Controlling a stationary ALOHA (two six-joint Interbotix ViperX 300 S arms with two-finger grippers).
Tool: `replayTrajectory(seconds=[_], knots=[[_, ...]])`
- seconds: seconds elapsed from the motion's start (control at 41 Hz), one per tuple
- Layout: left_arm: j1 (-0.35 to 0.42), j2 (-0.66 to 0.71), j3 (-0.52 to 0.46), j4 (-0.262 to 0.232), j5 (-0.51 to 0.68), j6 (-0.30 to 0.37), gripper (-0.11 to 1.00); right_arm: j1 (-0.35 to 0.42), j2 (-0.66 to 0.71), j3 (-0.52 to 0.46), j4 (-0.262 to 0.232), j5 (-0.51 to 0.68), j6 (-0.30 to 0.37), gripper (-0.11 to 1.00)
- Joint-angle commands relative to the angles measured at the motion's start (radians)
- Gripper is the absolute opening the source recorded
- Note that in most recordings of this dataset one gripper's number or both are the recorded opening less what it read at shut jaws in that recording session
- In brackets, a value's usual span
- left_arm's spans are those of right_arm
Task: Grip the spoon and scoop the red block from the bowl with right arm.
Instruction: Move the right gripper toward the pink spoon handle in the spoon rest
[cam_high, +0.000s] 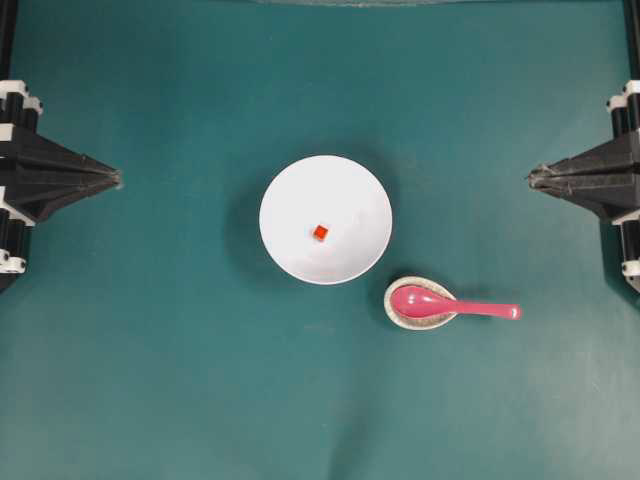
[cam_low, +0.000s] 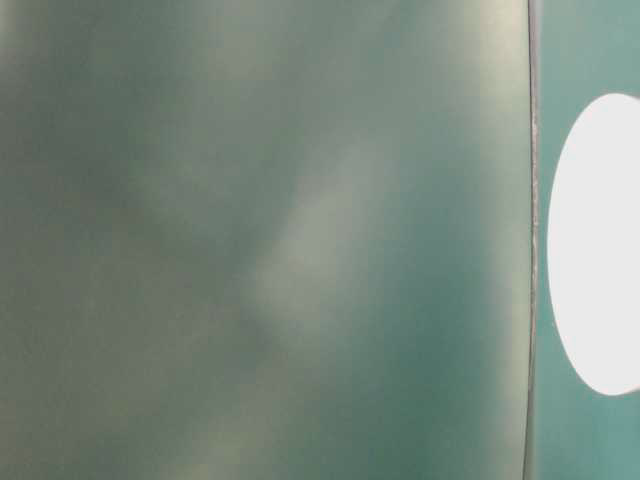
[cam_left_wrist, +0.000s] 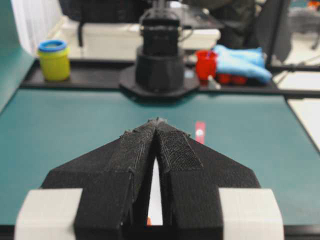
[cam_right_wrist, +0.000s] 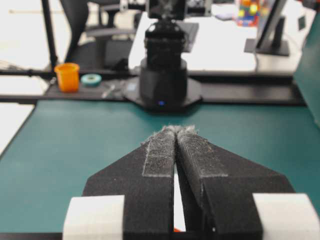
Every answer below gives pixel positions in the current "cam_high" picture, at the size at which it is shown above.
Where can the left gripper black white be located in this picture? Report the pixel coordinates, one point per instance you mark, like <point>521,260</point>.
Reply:
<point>22,206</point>

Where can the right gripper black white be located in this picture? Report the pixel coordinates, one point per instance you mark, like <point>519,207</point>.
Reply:
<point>611,196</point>

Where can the pink plastic spoon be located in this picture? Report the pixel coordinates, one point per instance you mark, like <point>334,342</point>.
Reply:
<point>419,302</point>

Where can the small red block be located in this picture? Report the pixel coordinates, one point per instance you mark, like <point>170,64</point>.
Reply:
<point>320,232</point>

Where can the speckled ceramic spoon rest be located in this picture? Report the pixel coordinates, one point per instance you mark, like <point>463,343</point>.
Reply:
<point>417,324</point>

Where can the white round bowl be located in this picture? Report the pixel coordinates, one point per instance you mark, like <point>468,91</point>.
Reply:
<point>339,194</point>

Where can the black frame rail right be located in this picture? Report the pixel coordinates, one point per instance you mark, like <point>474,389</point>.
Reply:
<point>632,25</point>

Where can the black frame rail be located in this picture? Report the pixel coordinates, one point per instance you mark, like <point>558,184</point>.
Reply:
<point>8,21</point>
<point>632,25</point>

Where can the black frame rail left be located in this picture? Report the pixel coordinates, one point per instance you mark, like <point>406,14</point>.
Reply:
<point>8,21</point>

